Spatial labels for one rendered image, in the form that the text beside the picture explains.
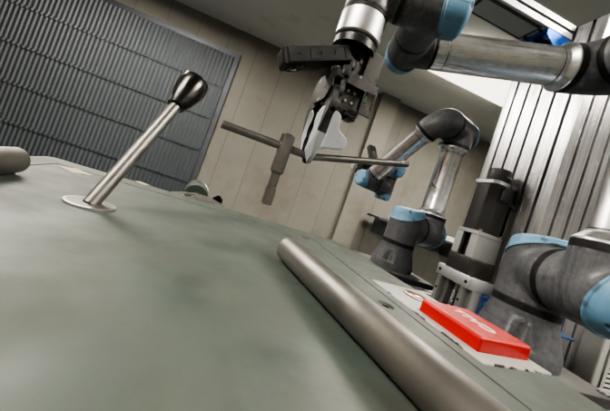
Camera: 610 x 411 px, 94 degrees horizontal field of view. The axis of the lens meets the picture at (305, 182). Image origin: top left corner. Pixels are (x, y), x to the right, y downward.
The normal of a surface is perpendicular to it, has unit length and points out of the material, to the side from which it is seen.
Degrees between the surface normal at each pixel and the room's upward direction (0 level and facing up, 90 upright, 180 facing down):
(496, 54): 110
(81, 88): 90
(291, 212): 90
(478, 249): 90
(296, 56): 89
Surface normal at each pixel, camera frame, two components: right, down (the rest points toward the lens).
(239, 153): 0.20, 0.04
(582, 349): -0.92, -0.33
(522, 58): -0.09, 0.31
